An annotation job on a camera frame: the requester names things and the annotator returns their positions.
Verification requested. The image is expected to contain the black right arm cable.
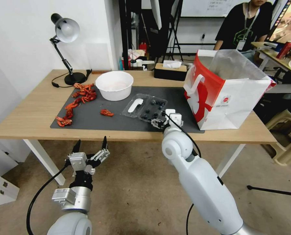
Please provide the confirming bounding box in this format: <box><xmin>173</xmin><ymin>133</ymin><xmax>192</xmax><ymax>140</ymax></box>
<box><xmin>164</xmin><ymin>114</ymin><xmax>202</xmax><ymax>158</ymax></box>

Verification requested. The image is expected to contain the white paper bowl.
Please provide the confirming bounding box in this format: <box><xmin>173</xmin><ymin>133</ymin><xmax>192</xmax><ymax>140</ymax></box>
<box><xmin>95</xmin><ymin>70</ymin><xmax>134</xmax><ymax>101</ymax></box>

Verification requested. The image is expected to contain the beige plastic stool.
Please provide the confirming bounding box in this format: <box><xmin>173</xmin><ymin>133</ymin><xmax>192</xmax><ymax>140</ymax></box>
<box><xmin>265</xmin><ymin>108</ymin><xmax>291</xmax><ymax>168</ymax></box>

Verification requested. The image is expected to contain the black tripod leg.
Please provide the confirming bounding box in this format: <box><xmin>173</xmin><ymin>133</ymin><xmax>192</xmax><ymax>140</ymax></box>
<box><xmin>247</xmin><ymin>185</ymin><xmax>291</xmax><ymax>197</ymax></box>

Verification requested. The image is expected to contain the black tissue box wooden lid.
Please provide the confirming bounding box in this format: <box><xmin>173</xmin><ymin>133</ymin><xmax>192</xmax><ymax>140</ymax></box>
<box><xmin>154</xmin><ymin>61</ymin><xmax>187</xmax><ymax>82</ymax></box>

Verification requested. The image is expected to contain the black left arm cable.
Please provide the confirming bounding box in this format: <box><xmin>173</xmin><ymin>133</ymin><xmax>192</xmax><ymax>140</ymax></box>
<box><xmin>26</xmin><ymin>165</ymin><xmax>72</xmax><ymax>235</ymax></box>

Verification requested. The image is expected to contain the black folding ladder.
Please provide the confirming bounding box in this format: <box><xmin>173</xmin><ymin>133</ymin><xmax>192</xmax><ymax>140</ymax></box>
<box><xmin>160</xmin><ymin>0</ymin><xmax>185</xmax><ymax>62</ymax></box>

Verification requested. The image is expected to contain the whiteboard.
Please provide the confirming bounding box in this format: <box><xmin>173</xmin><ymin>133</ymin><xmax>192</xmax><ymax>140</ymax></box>
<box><xmin>180</xmin><ymin>0</ymin><xmax>235</xmax><ymax>18</ymax></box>

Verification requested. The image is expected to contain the large red crayfish shell pile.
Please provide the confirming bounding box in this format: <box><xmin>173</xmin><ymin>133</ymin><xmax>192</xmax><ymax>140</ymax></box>
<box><xmin>71</xmin><ymin>83</ymin><xmax>98</xmax><ymax>104</ymax></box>

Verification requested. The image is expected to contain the red crayfish shell strip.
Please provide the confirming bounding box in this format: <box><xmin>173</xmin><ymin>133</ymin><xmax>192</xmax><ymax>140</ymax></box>
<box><xmin>65</xmin><ymin>102</ymin><xmax>80</xmax><ymax>120</ymax></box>

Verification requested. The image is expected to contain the black lamp cable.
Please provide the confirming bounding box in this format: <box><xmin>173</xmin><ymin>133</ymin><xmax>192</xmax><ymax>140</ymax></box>
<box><xmin>52</xmin><ymin>69</ymin><xmax>92</xmax><ymax>88</ymax></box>

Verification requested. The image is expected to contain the yellow wooden desk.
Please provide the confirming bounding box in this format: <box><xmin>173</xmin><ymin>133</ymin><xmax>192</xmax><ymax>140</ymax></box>
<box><xmin>250</xmin><ymin>41</ymin><xmax>291</xmax><ymax>74</ymax></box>

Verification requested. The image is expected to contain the clear takeout container with blueberries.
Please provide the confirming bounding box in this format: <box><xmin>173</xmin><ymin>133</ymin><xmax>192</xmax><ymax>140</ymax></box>
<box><xmin>122</xmin><ymin>93</ymin><xmax>169</xmax><ymax>123</ymax></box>

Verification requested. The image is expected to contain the red crayfish shell cluster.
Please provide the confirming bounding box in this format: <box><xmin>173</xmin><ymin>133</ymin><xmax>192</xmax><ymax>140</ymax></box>
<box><xmin>55</xmin><ymin>117</ymin><xmax>73</xmax><ymax>128</ymax></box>

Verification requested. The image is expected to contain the dark grey desk mat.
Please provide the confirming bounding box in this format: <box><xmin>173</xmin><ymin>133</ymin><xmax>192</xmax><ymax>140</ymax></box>
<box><xmin>49</xmin><ymin>86</ymin><xmax>206</xmax><ymax>134</ymax></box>

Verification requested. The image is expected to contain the person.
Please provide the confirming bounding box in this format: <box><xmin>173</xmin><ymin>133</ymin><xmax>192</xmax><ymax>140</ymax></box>
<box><xmin>214</xmin><ymin>0</ymin><xmax>273</xmax><ymax>52</ymax></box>

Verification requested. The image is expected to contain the red box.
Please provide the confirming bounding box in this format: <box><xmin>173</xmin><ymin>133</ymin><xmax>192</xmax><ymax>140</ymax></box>
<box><xmin>276</xmin><ymin>42</ymin><xmax>291</xmax><ymax>60</ymax></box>

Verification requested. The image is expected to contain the red and white takeout bag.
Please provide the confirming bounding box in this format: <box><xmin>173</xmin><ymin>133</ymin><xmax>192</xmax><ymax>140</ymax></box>
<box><xmin>183</xmin><ymin>49</ymin><xmax>277</xmax><ymax>131</ymax></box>

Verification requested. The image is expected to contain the white table leg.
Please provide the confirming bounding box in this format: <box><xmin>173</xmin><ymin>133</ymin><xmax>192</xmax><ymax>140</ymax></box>
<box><xmin>23</xmin><ymin>139</ymin><xmax>66</xmax><ymax>186</ymax></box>
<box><xmin>216</xmin><ymin>144</ymin><xmax>247</xmax><ymax>180</ymax></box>

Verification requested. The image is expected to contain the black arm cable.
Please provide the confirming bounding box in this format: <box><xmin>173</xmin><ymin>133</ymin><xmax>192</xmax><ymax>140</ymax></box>
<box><xmin>26</xmin><ymin>165</ymin><xmax>72</xmax><ymax>235</ymax></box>
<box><xmin>164</xmin><ymin>114</ymin><xmax>202</xmax><ymax>158</ymax></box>

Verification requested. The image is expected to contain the black desk lamp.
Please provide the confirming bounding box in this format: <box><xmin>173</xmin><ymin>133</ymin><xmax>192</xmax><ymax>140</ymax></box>
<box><xmin>49</xmin><ymin>13</ymin><xmax>87</xmax><ymax>86</ymax></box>

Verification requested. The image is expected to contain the white drawer cabinet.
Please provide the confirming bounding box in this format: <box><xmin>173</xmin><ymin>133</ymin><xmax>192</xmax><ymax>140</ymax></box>
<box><xmin>0</xmin><ymin>138</ymin><xmax>31</xmax><ymax>209</ymax></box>

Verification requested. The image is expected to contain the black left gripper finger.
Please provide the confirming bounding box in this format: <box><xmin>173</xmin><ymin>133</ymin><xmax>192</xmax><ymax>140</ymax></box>
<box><xmin>87</xmin><ymin>136</ymin><xmax>111</xmax><ymax>172</ymax></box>
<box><xmin>67</xmin><ymin>140</ymin><xmax>81</xmax><ymax>163</ymax></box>

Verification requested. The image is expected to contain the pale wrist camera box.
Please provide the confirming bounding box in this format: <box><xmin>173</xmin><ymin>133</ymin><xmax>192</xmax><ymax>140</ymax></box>
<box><xmin>69</xmin><ymin>152</ymin><xmax>88</xmax><ymax>177</ymax></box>
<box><xmin>165</xmin><ymin>109</ymin><xmax>183</xmax><ymax>127</ymax></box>

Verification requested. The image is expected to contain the computer monitor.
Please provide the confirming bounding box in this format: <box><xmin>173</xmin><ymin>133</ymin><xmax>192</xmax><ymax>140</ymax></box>
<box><xmin>268</xmin><ymin>0</ymin><xmax>291</xmax><ymax>45</ymax></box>

